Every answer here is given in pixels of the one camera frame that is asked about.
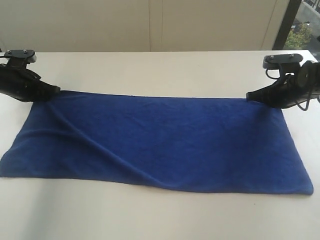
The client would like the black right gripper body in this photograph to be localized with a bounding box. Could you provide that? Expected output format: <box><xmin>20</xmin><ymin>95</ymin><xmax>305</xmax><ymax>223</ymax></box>
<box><xmin>272</xmin><ymin>60</ymin><xmax>320</xmax><ymax>109</ymax></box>

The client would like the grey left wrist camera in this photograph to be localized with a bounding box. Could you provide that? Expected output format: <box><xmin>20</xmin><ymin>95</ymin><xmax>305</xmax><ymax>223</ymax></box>
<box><xmin>3</xmin><ymin>49</ymin><xmax>37</xmax><ymax>69</ymax></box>

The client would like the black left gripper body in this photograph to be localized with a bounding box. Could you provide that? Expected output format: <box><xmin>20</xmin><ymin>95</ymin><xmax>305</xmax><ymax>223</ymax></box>
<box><xmin>0</xmin><ymin>63</ymin><xmax>41</xmax><ymax>102</ymax></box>

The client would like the black window frame post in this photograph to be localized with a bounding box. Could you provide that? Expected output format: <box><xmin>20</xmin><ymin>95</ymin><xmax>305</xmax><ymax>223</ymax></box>
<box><xmin>272</xmin><ymin>0</ymin><xmax>302</xmax><ymax>51</ymax></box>

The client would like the blue cloth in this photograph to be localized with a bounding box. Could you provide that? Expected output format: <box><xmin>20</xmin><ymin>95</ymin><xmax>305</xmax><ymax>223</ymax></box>
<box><xmin>0</xmin><ymin>91</ymin><xmax>314</xmax><ymax>195</ymax></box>

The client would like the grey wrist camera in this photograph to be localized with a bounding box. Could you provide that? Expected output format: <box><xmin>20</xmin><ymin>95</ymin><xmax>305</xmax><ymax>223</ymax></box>
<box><xmin>3</xmin><ymin>49</ymin><xmax>37</xmax><ymax>69</ymax></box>
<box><xmin>262</xmin><ymin>53</ymin><xmax>303</xmax><ymax>76</ymax></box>

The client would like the green tree outside window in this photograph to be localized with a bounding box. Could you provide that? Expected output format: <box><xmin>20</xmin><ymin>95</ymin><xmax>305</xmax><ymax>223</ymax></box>
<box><xmin>283</xmin><ymin>23</ymin><xmax>312</xmax><ymax>50</ymax></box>

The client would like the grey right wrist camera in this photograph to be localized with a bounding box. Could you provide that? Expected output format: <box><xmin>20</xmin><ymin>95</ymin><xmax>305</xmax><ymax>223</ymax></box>
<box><xmin>262</xmin><ymin>53</ymin><xmax>303</xmax><ymax>76</ymax></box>

